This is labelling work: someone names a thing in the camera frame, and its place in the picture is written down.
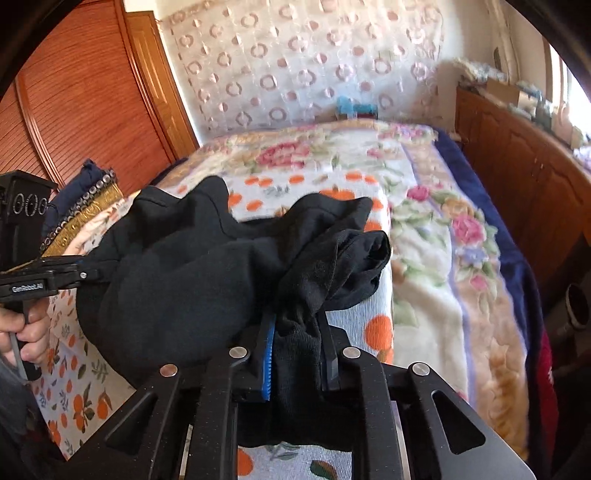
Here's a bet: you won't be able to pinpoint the orange-print white blanket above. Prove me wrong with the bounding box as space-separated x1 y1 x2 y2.
51 176 390 479

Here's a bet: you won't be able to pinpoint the wooden wardrobe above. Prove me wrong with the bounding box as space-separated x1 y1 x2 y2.
1 1 198 194

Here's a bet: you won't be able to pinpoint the blue box on headboard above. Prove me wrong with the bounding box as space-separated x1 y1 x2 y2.
335 96 379 120

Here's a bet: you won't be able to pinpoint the long wooden cabinet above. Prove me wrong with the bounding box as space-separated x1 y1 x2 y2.
455 88 590 314

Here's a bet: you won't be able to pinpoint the person's left hand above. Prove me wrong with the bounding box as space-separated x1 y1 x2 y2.
0 298 51 366

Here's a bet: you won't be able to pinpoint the circle-pattern sheer curtain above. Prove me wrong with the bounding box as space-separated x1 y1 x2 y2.
159 1 444 142

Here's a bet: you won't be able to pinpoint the cardboard box on cabinet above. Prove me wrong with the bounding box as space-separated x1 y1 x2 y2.
486 78 521 105

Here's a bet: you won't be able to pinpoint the floral bedspread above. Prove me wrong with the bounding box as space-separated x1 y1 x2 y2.
157 120 544 461

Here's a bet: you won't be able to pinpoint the red fabric beside bed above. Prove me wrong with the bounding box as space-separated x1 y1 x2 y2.
536 330 559 469

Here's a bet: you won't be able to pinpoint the folded navy and gold clothes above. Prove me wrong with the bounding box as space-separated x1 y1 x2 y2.
39 159 123 256

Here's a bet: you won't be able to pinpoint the dark shoe on floor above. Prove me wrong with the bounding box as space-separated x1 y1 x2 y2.
556 284 590 338

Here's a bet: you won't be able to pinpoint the stack of papers on cabinet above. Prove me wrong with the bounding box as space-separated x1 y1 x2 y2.
452 57 508 87

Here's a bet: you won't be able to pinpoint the black t-shirt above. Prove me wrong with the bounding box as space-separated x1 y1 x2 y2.
76 176 391 449

